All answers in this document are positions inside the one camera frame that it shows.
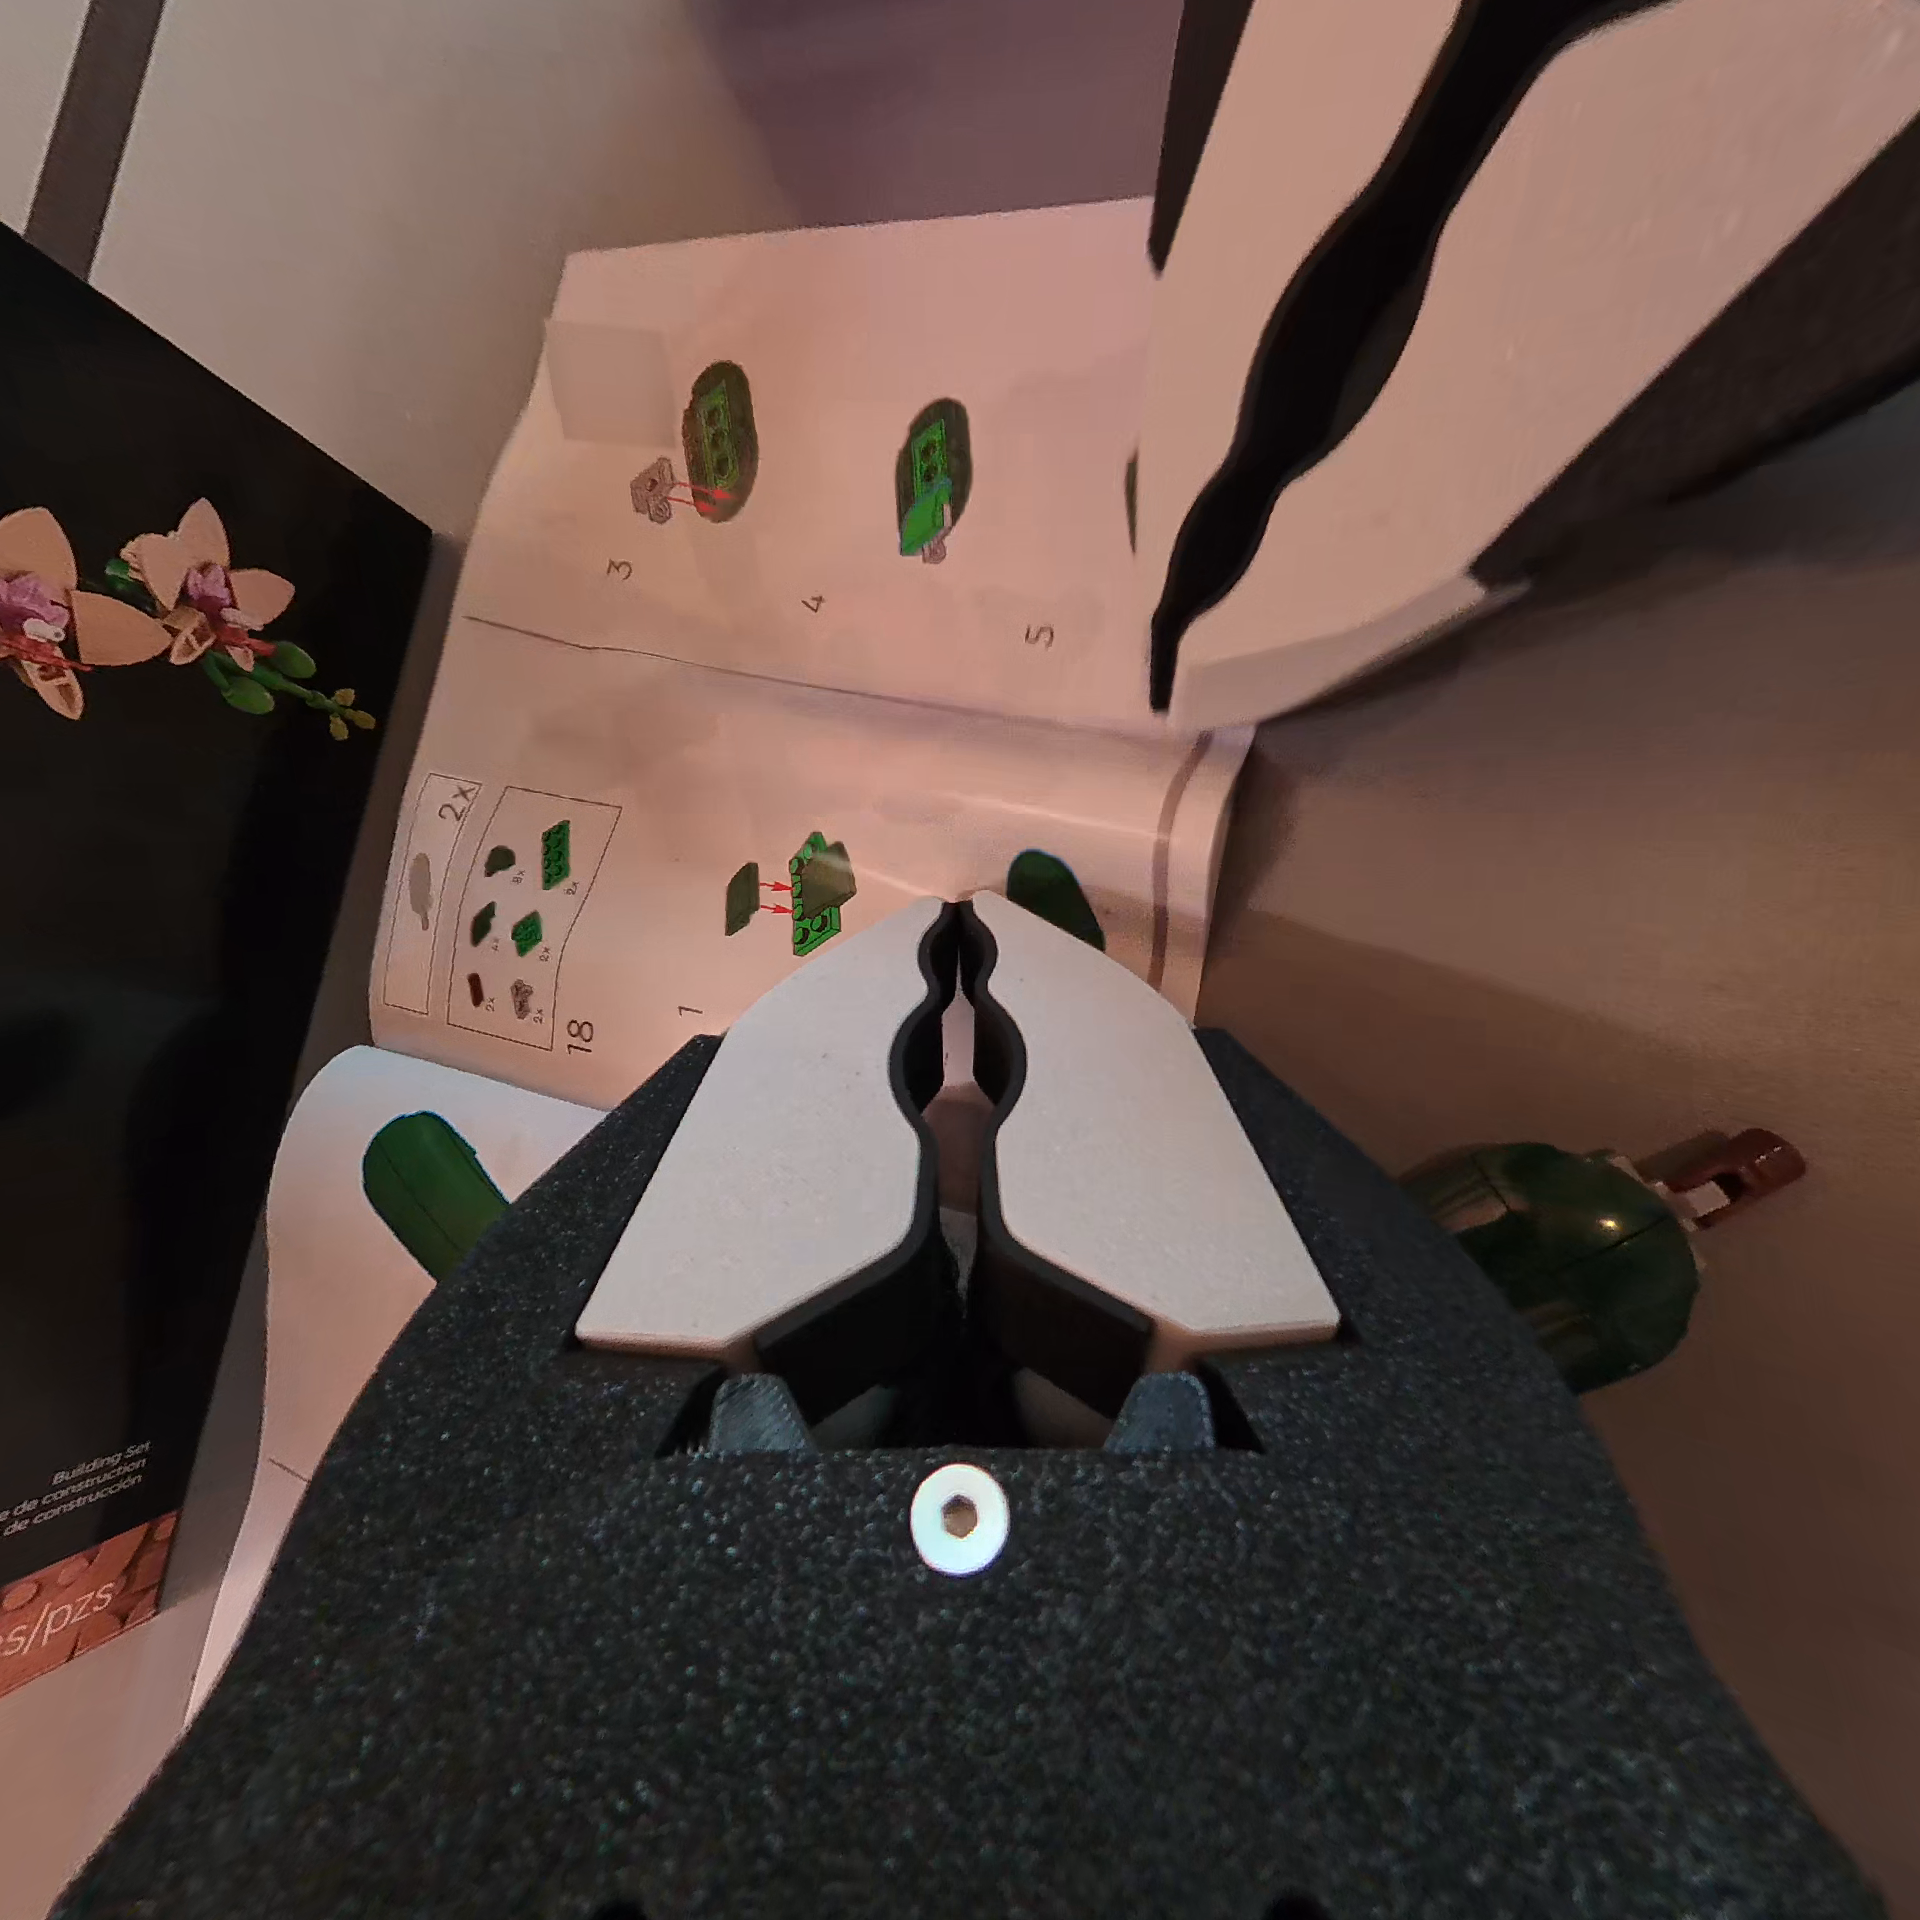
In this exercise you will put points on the green toy leaf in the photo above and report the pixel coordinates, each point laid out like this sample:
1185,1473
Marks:
1560,1245

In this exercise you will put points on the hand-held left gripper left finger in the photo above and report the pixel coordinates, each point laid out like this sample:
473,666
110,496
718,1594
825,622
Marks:
781,1184

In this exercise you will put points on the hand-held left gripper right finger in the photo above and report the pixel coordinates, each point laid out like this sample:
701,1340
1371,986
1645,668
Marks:
1154,1184

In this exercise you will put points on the grey desk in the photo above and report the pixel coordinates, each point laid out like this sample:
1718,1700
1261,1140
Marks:
1501,932

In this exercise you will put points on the black orchid toy set box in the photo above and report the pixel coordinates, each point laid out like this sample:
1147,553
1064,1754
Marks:
181,902

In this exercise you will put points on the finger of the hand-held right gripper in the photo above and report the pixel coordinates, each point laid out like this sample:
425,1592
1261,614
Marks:
1576,300
1275,194

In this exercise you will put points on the building instruction booklet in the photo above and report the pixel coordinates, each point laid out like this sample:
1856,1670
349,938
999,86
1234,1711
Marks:
902,674

